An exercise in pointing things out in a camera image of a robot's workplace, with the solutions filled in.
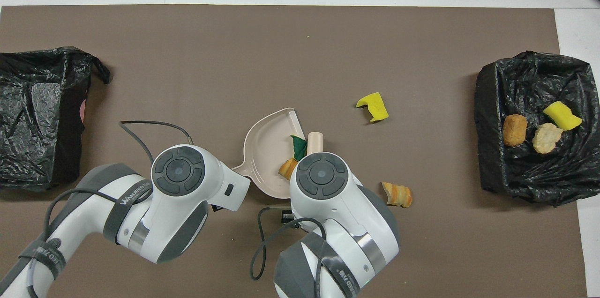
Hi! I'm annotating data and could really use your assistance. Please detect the striped croissant bread piece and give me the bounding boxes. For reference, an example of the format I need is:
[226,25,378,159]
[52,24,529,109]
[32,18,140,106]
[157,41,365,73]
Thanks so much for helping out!
[279,157,299,180]

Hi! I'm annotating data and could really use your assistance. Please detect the small green yellow sponge piece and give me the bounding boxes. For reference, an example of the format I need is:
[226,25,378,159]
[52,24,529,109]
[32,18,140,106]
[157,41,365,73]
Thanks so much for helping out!
[290,135,308,160]

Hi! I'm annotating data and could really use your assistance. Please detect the beige plastic dustpan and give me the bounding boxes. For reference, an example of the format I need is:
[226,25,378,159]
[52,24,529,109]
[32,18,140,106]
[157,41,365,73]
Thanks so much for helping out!
[231,108,306,199]

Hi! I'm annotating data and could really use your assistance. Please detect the beige brush black bristles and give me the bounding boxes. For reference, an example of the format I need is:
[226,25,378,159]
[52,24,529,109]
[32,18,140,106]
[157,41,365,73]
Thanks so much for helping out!
[307,132,325,154]

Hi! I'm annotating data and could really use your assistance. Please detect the brown bread roll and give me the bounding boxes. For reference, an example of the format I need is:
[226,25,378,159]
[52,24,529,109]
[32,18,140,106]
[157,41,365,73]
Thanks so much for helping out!
[503,114,528,147]

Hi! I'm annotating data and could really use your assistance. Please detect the pale bread chunk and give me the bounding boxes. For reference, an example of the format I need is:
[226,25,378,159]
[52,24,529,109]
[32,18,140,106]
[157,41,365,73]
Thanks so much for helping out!
[532,123,564,155]

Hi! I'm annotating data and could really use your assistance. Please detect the yellow sponge green backing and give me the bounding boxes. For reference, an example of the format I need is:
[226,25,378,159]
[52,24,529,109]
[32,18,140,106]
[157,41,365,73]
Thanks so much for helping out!
[543,101,583,131]

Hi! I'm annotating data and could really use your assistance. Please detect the black bag bin pink spot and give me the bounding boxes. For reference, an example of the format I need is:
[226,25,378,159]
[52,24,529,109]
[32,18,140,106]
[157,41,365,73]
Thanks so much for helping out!
[0,46,112,191]

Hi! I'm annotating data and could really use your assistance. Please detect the black bag lined bin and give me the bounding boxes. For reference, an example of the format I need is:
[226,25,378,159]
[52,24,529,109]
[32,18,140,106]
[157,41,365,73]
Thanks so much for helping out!
[473,51,600,207]

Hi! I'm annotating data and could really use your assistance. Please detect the small striped bread piece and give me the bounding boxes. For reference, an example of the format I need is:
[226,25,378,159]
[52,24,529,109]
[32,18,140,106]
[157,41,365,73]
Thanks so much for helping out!
[381,182,413,208]

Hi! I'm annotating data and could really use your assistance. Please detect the brown table mat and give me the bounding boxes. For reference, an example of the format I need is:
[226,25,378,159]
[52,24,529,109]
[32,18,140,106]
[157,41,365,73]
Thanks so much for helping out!
[0,5,587,298]

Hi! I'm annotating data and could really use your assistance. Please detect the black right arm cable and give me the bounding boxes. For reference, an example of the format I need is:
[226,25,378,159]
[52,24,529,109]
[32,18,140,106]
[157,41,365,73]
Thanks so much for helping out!
[250,207,329,298]

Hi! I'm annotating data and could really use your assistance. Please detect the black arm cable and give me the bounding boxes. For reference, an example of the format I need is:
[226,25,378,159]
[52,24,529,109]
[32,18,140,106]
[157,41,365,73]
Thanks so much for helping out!
[26,121,194,298]
[250,207,329,298]

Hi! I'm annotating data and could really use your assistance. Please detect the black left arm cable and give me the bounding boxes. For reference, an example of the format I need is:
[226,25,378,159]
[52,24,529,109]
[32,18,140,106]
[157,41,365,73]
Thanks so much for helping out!
[26,121,194,298]

